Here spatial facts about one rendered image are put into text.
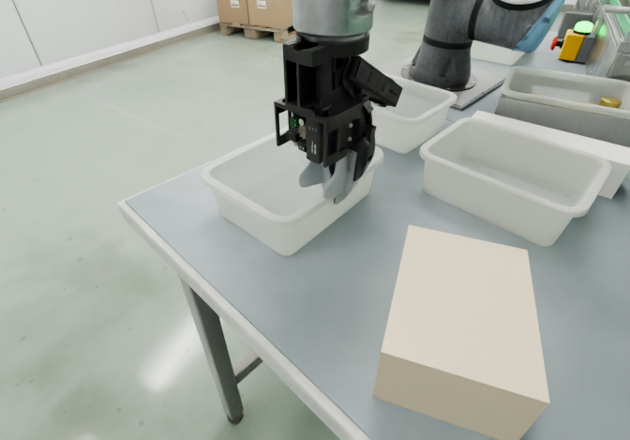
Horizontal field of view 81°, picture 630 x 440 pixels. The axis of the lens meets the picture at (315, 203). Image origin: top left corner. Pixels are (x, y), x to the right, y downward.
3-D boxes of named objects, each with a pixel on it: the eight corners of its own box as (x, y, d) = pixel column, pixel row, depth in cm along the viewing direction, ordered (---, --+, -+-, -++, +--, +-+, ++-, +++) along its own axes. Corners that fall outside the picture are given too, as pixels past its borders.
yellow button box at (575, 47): (584, 64, 108) (595, 37, 104) (555, 60, 111) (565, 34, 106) (583, 57, 113) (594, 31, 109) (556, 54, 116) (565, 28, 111)
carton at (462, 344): (371, 396, 34) (381, 351, 29) (399, 270, 46) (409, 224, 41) (515, 445, 31) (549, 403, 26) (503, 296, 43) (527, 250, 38)
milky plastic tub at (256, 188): (202, 220, 55) (190, 172, 50) (304, 160, 69) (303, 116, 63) (287, 280, 46) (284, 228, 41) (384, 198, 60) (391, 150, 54)
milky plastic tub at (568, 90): (622, 161, 65) (649, 115, 60) (487, 133, 73) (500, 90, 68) (613, 123, 77) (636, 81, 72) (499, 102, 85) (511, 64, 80)
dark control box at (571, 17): (581, 41, 127) (593, 14, 122) (556, 38, 130) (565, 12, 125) (581, 36, 133) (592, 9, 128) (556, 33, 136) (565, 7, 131)
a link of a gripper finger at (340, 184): (311, 220, 47) (310, 156, 41) (340, 198, 50) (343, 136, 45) (331, 230, 45) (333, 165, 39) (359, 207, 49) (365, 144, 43)
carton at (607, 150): (611, 199, 57) (632, 165, 54) (458, 151, 69) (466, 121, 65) (615, 181, 61) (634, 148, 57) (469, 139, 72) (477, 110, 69)
